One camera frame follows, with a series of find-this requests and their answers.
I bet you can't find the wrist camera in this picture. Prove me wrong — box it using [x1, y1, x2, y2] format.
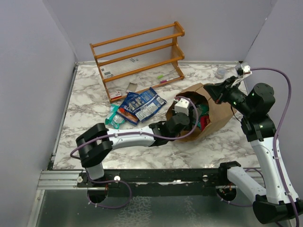
[174, 98, 190, 116]
[233, 62, 252, 86]

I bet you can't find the brown paper bag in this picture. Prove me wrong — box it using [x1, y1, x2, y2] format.
[164, 83, 233, 141]

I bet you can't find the small clear plastic jar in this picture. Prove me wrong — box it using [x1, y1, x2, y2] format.
[215, 67, 227, 79]

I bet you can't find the red snack packet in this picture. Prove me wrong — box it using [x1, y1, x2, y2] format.
[197, 114, 210, 131]

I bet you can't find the wooden three-tier rack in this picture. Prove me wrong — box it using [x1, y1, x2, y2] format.
[90, 21, 185, 103]

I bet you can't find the red white staple box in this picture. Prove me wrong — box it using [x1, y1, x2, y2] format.
[109, 91, 122, 99]

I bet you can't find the blue white snack bag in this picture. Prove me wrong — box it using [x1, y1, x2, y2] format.
[134, 87, 167, 122]

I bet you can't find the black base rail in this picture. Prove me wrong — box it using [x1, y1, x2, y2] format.
[77, 161, 240, 197]

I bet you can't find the blue Burts chips bag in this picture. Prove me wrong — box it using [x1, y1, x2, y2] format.
[117, 92, 139, 125]

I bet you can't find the purple capped marker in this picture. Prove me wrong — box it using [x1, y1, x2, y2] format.
[160, 78, 178, 84]

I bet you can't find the green capped marker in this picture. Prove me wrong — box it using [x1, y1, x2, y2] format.
[157, 70, 175, 79]

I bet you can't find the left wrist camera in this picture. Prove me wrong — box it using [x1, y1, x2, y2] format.
[174, 98, 190, 116]

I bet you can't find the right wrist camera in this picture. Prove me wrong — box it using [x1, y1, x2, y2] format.
[233, 62, 252, 86]

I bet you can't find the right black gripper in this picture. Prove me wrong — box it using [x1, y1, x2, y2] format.
[205, 75, 254, 116]

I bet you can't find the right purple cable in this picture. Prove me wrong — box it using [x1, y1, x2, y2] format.
[250, 67, 299, 227]

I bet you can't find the teal snack packet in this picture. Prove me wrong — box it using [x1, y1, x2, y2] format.
[105, 104, 125, 129]

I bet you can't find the green snack packet in bag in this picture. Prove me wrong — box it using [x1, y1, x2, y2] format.
[196, 104, 209, 121]

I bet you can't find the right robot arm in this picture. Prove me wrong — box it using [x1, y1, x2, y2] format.
[204, 76, 303, 224]

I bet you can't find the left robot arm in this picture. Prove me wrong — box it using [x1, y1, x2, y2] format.
[76, 113, 193, 187]

